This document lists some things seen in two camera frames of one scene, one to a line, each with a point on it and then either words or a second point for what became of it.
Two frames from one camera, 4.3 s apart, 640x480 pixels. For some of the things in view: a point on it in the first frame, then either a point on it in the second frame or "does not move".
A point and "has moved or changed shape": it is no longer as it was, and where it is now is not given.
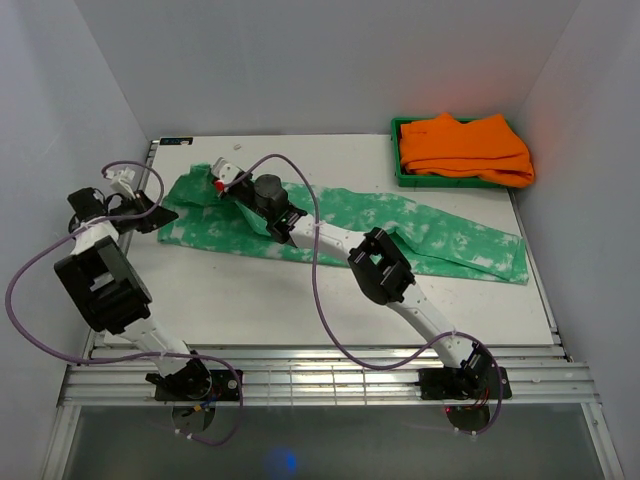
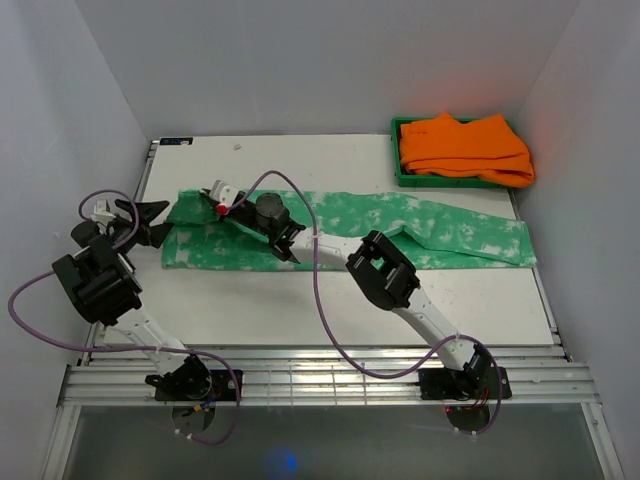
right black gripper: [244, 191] to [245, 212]
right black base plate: [464, 383] does not move
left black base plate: [224, 387] does not move
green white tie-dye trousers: [199, 214] has moved or changed shape
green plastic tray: [405, 179] does not move
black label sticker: [176, 141] does not move
